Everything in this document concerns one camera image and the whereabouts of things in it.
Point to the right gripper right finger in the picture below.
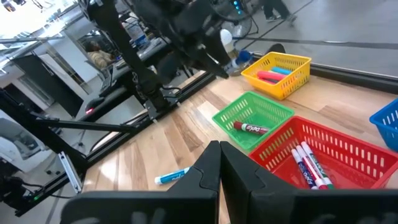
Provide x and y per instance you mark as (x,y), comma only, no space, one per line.
(245,193)

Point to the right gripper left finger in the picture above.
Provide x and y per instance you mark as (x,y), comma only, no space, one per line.
(202,183)

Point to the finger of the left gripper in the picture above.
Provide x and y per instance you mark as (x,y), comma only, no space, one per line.
(220,49)
(208,67)

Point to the pink Sharpie highlighter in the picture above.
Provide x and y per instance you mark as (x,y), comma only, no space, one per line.
(270,75)

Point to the blue-violet thin Expo marker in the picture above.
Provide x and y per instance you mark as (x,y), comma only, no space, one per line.
(304,171)

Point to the blue highlighter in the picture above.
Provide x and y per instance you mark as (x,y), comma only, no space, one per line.
(281,70)

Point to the red thin Expo marker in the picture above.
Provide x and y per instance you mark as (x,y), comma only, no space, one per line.
(312,168)

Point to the green thin Expo marker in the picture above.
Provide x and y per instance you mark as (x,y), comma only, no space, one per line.
(318,165)

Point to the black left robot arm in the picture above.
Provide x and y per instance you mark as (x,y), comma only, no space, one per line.
(143,71)

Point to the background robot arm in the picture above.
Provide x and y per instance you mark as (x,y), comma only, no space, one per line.
(21,193)

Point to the white bulb brass lamp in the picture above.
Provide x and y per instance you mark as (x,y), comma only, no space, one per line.
(226,39)

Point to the light blue Expo marker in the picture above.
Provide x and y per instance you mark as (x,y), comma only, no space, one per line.
(171,176)

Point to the black floor fan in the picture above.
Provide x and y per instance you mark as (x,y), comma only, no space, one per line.
(236,18)

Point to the clear water bottle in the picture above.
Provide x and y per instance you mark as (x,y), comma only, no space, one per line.
(136,32)

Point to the green plastic basket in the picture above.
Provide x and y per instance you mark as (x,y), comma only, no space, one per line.
(248,109)

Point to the person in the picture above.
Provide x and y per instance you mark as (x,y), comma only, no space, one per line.
(99,56)
(276,9)

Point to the yellow plastic basket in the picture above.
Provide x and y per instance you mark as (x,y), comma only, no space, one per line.
(292,84)

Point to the red plastic basket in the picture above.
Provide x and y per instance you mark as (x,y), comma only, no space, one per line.
(342,161)

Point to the black computer mouse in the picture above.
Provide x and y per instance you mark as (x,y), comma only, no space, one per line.
(94,104)

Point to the dark grey cabinet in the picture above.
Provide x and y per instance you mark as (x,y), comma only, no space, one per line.
(49,84)

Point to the blue plastic basket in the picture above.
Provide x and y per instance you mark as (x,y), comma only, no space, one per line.
(387,124)

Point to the black mounting bracket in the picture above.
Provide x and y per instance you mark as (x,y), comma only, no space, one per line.
(276,49)

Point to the silver frame bracket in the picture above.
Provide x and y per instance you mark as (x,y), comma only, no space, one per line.
(71,172)

